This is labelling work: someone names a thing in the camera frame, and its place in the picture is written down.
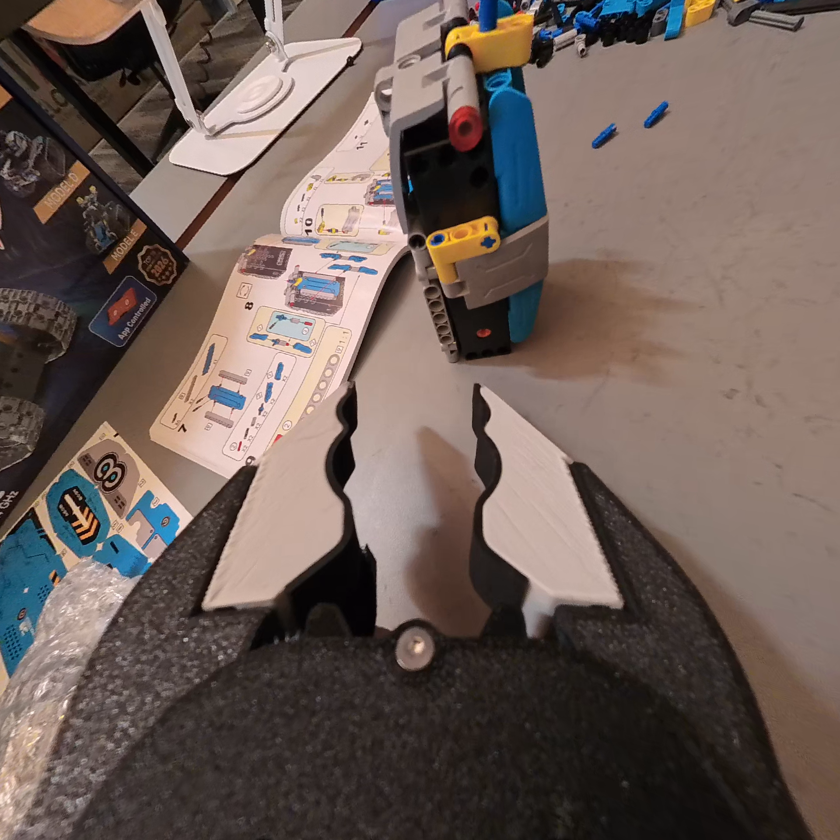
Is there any dark printed toy set box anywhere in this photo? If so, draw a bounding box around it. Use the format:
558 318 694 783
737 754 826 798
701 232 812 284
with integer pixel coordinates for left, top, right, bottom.
0 62 193 527

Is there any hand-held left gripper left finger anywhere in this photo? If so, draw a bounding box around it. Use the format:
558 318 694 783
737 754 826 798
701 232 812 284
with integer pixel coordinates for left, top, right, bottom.
200 382 362 614

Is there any blue sticker sheet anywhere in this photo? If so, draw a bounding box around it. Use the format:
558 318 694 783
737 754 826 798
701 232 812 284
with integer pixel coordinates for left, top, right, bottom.
0 420 196 681

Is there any clear plastic bag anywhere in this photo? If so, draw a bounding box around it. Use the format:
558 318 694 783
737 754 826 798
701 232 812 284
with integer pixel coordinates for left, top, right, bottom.
0 560 143 840

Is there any white book stand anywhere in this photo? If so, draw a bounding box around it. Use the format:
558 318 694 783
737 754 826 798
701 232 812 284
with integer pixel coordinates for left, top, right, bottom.
20 0 364 178

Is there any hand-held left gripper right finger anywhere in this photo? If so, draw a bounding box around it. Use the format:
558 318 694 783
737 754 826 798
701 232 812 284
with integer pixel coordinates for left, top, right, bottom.
469 384 626 641

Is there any open instruction booklet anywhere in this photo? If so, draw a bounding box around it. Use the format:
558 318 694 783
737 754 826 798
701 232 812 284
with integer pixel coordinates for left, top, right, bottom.
148 91 429 481

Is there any grey blue toy brick model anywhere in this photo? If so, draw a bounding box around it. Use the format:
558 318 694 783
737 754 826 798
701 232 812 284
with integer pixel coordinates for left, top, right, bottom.
373 0 552 366

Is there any pile of toy brick pieces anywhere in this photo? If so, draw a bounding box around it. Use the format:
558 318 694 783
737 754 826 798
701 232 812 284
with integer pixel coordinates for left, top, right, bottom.
517 0 806 61

